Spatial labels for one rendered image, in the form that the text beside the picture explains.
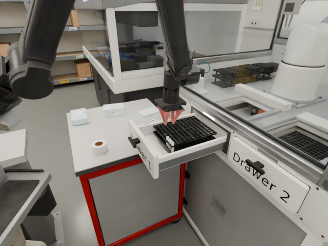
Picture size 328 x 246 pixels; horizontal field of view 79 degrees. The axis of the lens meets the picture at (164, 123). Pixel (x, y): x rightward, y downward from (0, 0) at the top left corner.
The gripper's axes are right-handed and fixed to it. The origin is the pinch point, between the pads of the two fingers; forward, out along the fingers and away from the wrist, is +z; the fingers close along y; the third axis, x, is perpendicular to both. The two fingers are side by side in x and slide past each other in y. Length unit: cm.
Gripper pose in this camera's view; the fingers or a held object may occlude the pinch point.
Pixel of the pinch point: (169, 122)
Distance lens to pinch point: 77.0
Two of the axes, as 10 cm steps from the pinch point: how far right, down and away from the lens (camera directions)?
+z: -0.5, 8.6, 5.0
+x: 4.1, 4.7, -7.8
